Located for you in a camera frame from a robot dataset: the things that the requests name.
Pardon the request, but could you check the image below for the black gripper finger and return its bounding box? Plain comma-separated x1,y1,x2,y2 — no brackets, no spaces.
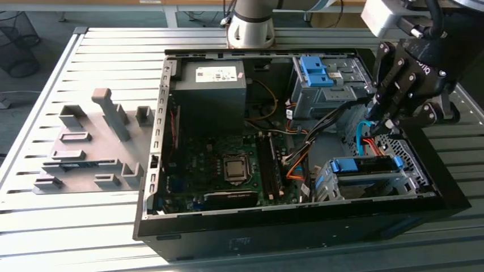
365,41,408,137
384,73,440,139

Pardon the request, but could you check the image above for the orange power wire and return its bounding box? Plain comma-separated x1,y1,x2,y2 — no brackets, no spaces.
361,137,386,157

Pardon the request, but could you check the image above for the blue data wire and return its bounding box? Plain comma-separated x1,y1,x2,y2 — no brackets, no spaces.
356,120,376,156

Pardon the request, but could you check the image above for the hard disk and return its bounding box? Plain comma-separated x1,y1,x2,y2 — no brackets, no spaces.
316,155,404,199

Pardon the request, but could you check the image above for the grey metal disk bay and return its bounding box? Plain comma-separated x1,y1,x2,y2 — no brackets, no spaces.
312,154,418,202

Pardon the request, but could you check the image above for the grey metal drive cage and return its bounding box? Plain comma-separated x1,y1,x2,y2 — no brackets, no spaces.
290,55,378,120

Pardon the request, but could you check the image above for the blue plastic drive latch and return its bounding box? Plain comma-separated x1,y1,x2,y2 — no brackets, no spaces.
297,56,336,87

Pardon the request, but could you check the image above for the black RAM stick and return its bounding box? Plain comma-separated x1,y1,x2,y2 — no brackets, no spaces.
256,132,277,199

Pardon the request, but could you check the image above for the grey power supply unit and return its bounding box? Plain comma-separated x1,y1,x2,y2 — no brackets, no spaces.
169,59,249,137

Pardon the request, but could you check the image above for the black CPU socket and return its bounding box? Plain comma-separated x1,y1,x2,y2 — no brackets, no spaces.
221,154,250,184

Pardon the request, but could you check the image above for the silver CPU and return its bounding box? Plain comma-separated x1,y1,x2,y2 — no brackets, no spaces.
225,160,246,178

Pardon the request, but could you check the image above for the black graphics card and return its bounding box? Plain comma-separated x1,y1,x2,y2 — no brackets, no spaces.
202,189,260,210

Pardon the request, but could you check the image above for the black PC case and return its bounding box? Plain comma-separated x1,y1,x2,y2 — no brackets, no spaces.
132,48,472,263

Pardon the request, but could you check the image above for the green motherboard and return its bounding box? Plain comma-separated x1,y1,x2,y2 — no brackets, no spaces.
161,131,302,213

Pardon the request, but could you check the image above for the white framed table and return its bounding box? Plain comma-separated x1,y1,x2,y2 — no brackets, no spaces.
0,0,368,29

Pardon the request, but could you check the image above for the grey parts rack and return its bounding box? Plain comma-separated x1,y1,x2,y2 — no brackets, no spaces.
32,87,156,196

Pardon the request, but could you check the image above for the green RAM stick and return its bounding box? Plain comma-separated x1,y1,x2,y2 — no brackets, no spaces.
60,161,114,171

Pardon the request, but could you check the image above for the black mesh wastebasket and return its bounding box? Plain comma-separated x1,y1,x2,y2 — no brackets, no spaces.
0,12,41,79

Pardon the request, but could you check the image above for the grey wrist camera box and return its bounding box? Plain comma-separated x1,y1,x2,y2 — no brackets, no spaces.
361,0,432,40

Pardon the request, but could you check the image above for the black cable bundle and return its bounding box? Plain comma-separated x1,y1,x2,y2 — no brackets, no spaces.
301,97,373,148

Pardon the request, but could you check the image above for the yellow wire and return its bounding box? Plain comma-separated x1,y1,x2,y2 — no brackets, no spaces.
245,79,278,122

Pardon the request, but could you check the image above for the grey wire bundle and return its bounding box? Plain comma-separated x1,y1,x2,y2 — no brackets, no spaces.
245,120,309,137

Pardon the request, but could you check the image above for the orange flat wire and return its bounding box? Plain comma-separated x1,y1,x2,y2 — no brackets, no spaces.
285,158,305,182

